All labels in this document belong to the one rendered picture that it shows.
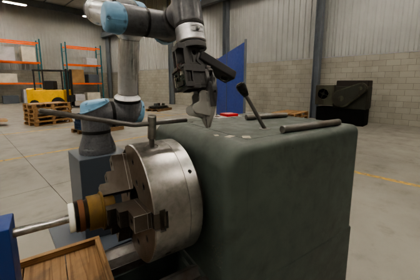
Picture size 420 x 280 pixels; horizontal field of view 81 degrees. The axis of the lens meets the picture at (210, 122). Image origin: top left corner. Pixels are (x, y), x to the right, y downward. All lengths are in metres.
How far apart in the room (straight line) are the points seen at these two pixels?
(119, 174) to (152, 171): 0.15
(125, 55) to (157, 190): 0.67
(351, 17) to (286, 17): 2.61
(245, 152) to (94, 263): 0.55
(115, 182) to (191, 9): 0.48
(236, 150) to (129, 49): 0.69
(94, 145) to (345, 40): 10.41
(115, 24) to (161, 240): 0.52
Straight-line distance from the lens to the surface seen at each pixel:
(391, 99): 10.47
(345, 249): 1.17
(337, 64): 10.88
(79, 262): 0.91
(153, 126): 0.64
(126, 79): 1.12
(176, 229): 0.63
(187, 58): 0.61
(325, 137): 0.84
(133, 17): 0.69
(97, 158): 1.11
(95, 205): 0.68
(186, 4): 0.66
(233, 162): 0.58
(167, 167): 0.61
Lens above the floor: 1.40
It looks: 9 degrees down
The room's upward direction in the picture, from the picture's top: straight up
